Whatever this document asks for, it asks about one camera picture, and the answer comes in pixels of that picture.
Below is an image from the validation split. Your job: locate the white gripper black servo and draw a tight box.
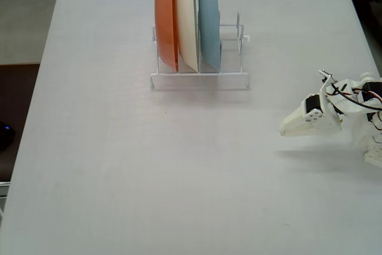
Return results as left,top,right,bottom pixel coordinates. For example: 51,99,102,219
278,91,343,137

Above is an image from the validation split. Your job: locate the blue plate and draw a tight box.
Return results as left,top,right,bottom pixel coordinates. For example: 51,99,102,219
198,0,223,73

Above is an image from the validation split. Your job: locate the cream plate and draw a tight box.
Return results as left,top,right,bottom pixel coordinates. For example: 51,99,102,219
175,0,200,73

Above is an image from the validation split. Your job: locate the orange plate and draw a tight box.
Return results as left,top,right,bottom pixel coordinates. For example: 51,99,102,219
154,0,180,73

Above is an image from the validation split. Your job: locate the black computer mouse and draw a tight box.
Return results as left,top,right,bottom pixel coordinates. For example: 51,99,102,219
0,121,16,151

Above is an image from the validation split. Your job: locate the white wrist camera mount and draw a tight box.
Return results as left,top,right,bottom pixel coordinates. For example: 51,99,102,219
318,69,335,96

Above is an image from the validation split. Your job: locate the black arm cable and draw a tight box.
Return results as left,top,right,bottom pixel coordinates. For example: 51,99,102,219
329,83,382,111

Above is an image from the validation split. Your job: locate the white wire dish rack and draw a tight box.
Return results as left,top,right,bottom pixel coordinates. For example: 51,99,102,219
149,11,251,90

